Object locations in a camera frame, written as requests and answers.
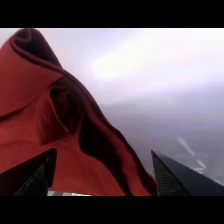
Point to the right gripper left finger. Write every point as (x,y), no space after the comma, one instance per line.
(30,178)

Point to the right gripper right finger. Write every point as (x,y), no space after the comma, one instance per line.
(181,180)

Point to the red T-shirt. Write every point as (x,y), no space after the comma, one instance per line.
(36,100)

